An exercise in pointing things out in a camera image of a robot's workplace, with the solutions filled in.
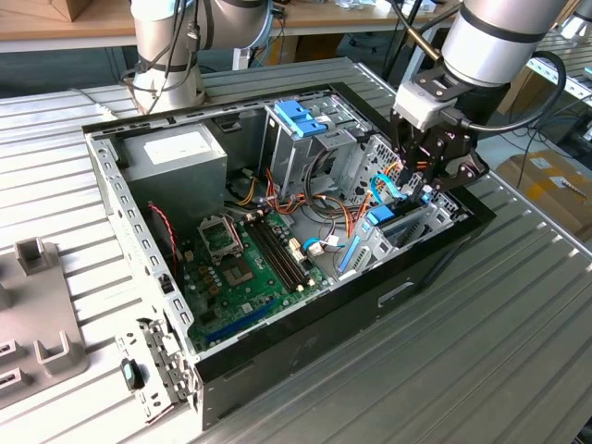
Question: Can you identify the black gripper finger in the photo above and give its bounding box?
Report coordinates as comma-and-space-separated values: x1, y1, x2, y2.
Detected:
420, 154, 491, 205
389, 109, 421, 196

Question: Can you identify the hard disk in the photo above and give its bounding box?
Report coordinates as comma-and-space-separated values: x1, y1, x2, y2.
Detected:
339, 204, 431, 275

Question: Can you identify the orange yellow red power wire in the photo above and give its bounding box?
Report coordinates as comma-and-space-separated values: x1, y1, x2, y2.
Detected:
265, 159, 427, 240

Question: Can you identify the grey metal disk bay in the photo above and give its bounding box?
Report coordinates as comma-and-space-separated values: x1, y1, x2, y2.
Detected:
332, 133, 471, 283

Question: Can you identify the cardboard box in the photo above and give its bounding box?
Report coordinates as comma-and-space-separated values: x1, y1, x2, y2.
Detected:
495, 150, 592, 244

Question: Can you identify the blue plastic drive latch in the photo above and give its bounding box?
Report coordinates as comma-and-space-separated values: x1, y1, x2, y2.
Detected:
295, 116, 327, 139
275, 101, 310, 127

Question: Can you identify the grey metal drive cage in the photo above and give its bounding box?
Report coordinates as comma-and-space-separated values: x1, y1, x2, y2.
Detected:
257, 98, 363, 196

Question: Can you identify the metal slat side table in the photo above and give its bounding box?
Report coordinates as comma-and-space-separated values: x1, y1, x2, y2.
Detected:
526, 31, 592, 101

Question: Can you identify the black RAM slot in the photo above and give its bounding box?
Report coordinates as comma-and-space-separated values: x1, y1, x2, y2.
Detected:
243, 217, 297, 293
254, 214, 307, 288
249, 216, 302, 290
260, 211, 313, 285

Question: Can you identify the open black PC case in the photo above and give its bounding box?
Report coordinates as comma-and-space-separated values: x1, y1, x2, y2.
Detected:
80, 81, 499, 429

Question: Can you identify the metal socket cover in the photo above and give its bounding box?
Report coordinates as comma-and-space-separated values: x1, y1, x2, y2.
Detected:
197, 214, 245, 257

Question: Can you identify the white power adapter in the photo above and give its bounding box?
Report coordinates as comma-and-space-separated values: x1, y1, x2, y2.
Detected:
230, 45, 253, 71

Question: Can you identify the CPU socket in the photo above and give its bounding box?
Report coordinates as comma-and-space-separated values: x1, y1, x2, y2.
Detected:
220, 256, 256, 291

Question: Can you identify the green motherboard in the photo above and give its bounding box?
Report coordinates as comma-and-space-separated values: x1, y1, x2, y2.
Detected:
178, 207, 332, 352

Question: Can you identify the blue expansion slot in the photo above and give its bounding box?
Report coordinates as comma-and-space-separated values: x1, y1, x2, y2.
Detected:
205, 299, 279, 347

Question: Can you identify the grey power supply unit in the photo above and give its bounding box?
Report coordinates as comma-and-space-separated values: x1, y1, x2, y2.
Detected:
116, 122, 229, 224

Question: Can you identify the small black teal object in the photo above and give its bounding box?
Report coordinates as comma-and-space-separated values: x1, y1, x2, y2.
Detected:
118, 356, 146, 392

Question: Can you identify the brown wooden box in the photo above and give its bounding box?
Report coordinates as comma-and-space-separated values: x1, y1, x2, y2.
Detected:
48, 0, 101, 23

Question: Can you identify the long wooden desk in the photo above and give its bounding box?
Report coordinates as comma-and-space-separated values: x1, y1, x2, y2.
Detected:
0, 0, 463, 55

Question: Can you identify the grey parts rack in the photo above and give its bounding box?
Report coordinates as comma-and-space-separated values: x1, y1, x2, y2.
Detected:
0, 238, 92, 411

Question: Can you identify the blue data wire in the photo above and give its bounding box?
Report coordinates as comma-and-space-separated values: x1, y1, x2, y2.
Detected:
368, 172, 410, 205

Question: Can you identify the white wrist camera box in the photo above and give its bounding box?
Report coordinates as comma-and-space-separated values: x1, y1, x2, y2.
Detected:
391, 81, 460, 132

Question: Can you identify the black cable bundle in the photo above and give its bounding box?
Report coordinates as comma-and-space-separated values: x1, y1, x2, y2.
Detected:
304, 146, 341, 198

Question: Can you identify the black cable brass plug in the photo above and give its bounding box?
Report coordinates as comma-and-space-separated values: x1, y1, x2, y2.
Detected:
390, 0, 448, 64

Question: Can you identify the white wire plug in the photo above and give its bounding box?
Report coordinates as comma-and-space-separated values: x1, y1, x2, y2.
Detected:
301, 235, 327, 256

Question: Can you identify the black camera cable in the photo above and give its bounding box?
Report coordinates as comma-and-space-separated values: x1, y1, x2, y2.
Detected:
450, 49, 569, 136

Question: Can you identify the yellow black wire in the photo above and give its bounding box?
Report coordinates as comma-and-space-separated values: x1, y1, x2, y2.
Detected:
230, 175, 258, 208

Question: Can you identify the red black twisted wire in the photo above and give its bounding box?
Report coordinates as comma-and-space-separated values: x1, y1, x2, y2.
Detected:
146, 200, 182, 281

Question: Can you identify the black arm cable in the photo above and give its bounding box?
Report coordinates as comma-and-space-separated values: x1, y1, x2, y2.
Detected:
118, 0, 204, 92

